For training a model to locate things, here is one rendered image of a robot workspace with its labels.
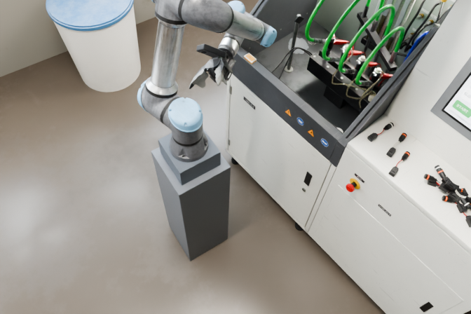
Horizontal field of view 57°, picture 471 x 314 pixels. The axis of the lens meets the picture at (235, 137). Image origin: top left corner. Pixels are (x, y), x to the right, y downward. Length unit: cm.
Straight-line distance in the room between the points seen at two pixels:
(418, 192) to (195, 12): 98
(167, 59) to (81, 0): 143
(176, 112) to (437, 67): 91
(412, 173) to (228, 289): 118
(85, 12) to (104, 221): 121
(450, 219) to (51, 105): 248
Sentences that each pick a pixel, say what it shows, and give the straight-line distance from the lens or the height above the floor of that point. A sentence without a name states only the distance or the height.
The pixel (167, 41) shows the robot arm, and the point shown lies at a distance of 146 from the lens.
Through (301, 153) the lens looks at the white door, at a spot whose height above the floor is 68.
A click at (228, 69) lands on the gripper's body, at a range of 171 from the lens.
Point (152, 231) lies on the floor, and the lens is 255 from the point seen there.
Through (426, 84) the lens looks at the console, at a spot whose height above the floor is 118.
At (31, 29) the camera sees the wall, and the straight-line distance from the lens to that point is 329.
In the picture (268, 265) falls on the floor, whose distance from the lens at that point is 247.
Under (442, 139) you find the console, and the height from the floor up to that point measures 105.
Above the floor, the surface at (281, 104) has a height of 87.
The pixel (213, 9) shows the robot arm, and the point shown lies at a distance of 133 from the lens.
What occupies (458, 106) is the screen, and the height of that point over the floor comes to 119.
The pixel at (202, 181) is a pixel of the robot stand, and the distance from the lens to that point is 175.
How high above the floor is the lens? 234
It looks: 56 degrees down
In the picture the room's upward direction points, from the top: 3 degrees clockwise
